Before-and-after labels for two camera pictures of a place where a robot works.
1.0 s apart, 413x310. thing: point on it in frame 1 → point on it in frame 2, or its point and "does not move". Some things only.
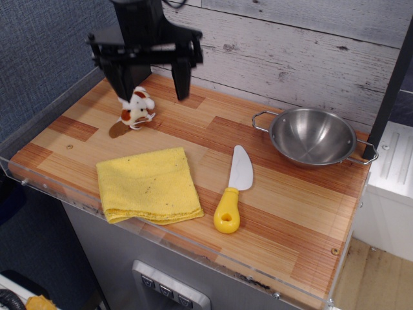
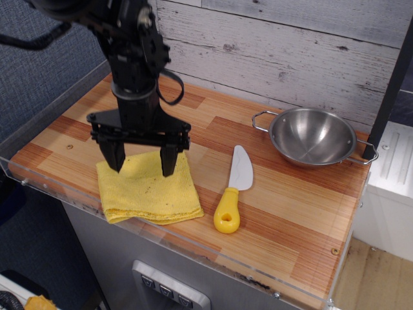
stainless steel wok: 311,136 does not move
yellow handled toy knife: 227,217 does not move
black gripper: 144,35 → 141,121
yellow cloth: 155,187 does not move
